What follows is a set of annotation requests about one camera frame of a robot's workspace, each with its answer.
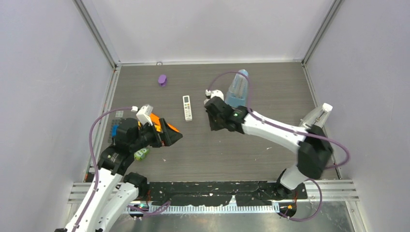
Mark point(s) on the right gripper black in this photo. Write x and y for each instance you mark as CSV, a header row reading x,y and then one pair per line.
x,y
214,126

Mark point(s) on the purple cap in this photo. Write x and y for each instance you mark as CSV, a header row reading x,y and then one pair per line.
x,y
162,80

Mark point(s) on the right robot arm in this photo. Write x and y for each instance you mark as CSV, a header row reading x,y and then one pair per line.
x,y
310,145

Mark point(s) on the blue lego brick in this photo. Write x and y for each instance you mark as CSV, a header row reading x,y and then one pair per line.
x,y
114,131

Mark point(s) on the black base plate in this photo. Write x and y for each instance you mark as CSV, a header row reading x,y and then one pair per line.
x,y
219,193

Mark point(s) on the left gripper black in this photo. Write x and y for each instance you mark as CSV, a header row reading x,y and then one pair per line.
x,y
167,137

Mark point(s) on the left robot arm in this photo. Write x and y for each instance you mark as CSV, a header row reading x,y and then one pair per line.
x,y
112,188

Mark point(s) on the green owl toy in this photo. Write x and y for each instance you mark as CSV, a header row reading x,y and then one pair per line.
x,y
141,154

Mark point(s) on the white remote control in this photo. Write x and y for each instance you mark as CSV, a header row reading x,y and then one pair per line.
x,y
187,108

